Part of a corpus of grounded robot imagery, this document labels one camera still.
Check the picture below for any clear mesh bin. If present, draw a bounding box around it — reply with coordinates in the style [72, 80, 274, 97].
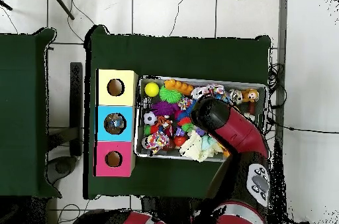
[134, 75, 267, 162]

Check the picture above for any wooden box with three holes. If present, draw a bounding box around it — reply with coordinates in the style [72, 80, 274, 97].
[94, 68, 138, 178]

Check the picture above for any purple spiky ball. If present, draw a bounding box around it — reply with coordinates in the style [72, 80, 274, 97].
[151, 101, 181, 117]

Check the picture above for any green spiky ball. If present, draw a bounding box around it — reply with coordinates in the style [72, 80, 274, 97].
[158, 85, 183, 104]

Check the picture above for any colourful fabric bow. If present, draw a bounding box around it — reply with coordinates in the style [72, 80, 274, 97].
[177, 97, 194, 111]

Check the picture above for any small soccer ball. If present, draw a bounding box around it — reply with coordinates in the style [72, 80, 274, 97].
[143, 111, 158, 126]

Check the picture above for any orange toy block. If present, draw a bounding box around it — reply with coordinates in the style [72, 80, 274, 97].
[163, 78, 195, 96]

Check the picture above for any yellow ball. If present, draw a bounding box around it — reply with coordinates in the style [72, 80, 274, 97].
[144, 82, 160, 97]

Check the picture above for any colourful patterned cloth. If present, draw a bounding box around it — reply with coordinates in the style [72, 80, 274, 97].
[142, 131, 171, 155]

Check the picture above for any cream knitted cloth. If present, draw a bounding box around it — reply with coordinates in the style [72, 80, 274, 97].
[179, 129, 224, 162]

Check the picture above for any dark green tablecloth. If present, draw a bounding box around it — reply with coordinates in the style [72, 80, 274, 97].
[0, 28, 62, 199]
[83, 25, 271, 199]

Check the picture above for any brown plush monkey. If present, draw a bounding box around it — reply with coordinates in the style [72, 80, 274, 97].
[241, 87, 260, 103]

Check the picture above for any black flat panel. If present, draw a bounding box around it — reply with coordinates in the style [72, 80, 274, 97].
[69, 62, 83, 157]

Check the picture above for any black tripod leg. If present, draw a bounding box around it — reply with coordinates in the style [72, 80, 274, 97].
[0, 0, 13, 12]
[47, 0, 75, 21]

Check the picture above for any black floor cable with plug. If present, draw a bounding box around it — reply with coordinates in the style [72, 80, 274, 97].
[267, 117, 339, 135]

